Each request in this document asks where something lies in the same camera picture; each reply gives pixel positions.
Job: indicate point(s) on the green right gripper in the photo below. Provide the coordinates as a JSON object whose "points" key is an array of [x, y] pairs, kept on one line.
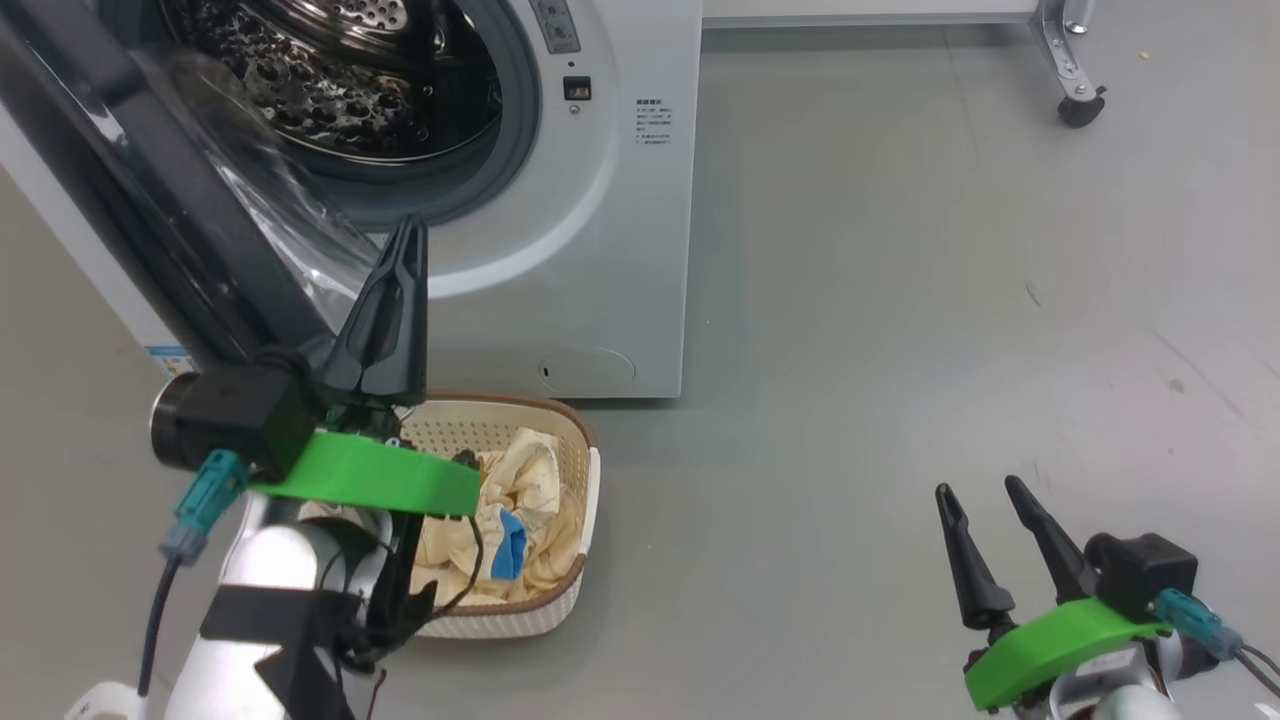
{"points": [[1060, 640]]}

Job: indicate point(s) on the blue energy label sticker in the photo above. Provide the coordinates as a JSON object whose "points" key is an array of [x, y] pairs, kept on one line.
{"points": [[168, 360]]}

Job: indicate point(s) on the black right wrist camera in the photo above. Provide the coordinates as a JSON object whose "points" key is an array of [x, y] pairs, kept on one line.
{"points": [[1140, 570]]}

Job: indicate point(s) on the cream basket brown rim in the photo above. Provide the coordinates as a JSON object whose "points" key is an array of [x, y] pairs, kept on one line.
{"points": [[560, 600]]}

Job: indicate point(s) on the white partition panel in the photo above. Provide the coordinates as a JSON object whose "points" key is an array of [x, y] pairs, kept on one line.
{"points": [[870, 8]]}

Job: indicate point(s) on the metal leg with black caster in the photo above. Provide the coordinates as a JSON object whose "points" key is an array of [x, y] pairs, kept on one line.
{"points": [[1065, 60]]}

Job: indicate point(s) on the white front-load washing machine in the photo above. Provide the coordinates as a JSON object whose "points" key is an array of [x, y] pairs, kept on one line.
{"points": [[620, 250]]}

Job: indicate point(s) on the pale yellow blue-cuffed garment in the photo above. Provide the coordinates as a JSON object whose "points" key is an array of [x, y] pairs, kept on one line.
{"points": [[525, 470], [540, 565]]}

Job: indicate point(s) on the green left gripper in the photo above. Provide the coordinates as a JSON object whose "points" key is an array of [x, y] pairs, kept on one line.
{"points": [[370, 475]]}

